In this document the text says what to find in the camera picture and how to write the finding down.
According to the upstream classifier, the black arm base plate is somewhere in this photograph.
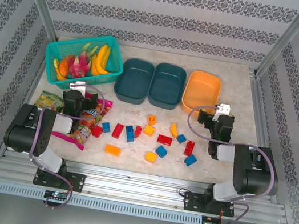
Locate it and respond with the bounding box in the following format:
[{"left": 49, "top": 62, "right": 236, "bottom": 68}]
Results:
[
  {"left": 182, "top": 190, "right": 238, "bottom": 219},
  {"left": 32, "top": 166, "right": 87, "bottom": 194}
]

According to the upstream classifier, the aluminium side rail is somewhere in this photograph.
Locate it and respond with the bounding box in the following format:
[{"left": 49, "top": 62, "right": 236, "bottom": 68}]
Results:
[
  {"left": 226, "top": 66, "right": 299, "bottom": 205},
  {"left": 0, "top": 33, "right": 53, "bottom": 163}
]

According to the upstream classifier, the yellow toy banana bunch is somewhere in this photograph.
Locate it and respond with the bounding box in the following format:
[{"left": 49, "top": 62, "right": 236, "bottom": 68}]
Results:
[{"left": 89, "top": 42, "right": 118, "bottom": 79}]

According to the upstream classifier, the aluminium mounting rail beam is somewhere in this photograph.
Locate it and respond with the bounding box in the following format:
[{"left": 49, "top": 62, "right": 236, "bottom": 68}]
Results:
[{"left": 0, "top": 146, "right": 294, "bottom": 224}]

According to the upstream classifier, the slotted grey cable duct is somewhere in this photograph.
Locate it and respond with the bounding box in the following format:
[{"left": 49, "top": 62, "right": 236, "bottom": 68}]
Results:
[{"left": 0, "top": 180, "right": 205, "bottom": 224}]

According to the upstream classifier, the orange toy fruit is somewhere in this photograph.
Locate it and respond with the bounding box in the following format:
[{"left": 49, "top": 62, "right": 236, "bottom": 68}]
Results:
[{"left": 56, "top": 57, "right": 74, "bottom": 78}]

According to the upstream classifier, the orange plastic container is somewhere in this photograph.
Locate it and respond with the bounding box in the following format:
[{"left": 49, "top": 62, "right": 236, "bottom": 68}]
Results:
[{"left": 179, "top": 68, "right": 224, "bottom": 121}]

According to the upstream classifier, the slanted orange lego brick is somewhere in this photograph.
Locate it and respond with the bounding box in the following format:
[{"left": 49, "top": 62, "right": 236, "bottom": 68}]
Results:
[{"left": 169, "top": 122, "right": 180, "bottom": 138}]

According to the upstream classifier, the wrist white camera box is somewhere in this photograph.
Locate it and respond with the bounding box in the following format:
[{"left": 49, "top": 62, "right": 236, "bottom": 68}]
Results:
[
  {"left": 68, "top": 79, "right": 88, "bottom": 97},
  {"left": 213, "top": 102, "right": 232, "bottom": 123}
]

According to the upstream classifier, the small red lego brick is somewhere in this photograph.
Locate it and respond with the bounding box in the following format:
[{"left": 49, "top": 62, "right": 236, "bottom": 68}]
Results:
[{"left": 90, "top": 125, "right": 104, "bottom": 139}]

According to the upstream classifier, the teal plastic mesh basket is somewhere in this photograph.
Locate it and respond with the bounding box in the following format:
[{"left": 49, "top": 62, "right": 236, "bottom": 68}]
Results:
[{"left": 39, "top": 25, "right": 130, "bottom": 100}]

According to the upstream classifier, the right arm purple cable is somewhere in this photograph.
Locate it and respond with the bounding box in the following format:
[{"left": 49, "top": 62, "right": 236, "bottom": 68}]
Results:
[{"left": 169, "top": 101, "right": 287, "bottom": 224}]

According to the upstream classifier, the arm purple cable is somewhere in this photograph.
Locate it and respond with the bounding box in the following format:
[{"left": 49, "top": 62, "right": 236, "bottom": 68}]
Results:
[
  {"left": 19, "top": 75, "right": 110, "bottom": 216},
  {"left": 169, "top": 101, "right": 287, "bottom": 224}
]

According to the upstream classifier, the dark teal plastic container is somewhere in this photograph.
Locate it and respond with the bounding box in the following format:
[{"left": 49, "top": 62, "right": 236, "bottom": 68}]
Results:
[
  {"left": 111, "top": 55, "right": 157, "bottom": 107},
  {"left": 146, "top": 60, "right": 189, "bottom": 112}
]

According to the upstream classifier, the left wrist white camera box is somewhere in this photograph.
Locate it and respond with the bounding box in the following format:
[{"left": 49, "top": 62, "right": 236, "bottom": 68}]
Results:
[{"left": 68, "top": 79, "right": 88, "bottom": 97}]

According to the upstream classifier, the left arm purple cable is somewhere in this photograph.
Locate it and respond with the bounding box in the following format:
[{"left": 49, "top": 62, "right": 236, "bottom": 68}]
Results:
[{"left": 19, "top": 75, "right": 110, "bottom": 216}]

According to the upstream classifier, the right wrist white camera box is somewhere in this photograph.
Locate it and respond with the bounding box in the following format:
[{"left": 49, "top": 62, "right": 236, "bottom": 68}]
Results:
[{"left": 213, "top": 102, "right": 232, "bottom": 123}]

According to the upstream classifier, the pink toy dragon fruit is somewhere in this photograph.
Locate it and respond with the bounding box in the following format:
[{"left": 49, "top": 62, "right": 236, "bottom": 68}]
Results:
[{"left": 67, "top": 51, "right": 94, "bottom": 81}]

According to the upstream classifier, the long orange lego brick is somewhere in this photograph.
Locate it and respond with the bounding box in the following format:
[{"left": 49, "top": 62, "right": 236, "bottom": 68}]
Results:
[{"left": 103, "top": 144, "right": 122, "bottom": 157}]

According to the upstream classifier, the long blue lego brick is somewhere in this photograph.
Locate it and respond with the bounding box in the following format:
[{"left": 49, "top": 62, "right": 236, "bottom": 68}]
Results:
[{"left": 123, "top": 124, "right": 138, "bottom": 143}]

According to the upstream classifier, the long red lego brick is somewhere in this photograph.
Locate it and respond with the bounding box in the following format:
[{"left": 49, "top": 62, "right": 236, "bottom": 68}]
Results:
[
  {"left": 156, "top": 133, "right": 174, "bottom": 146},
  {"left": 183, "top": 139, "right": 196, "bottom": 157}
]

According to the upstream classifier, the pink candy bag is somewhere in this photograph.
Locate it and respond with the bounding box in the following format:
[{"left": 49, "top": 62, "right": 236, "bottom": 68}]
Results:
[{"left": 50, "top": 90, "right": 114, "bottom": 154}]

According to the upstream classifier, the green yellow candy bag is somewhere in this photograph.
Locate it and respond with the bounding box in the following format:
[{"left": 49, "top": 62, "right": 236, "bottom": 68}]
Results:
[{"left": 33, "top": 89, "right": 68, "bottom": 114}]

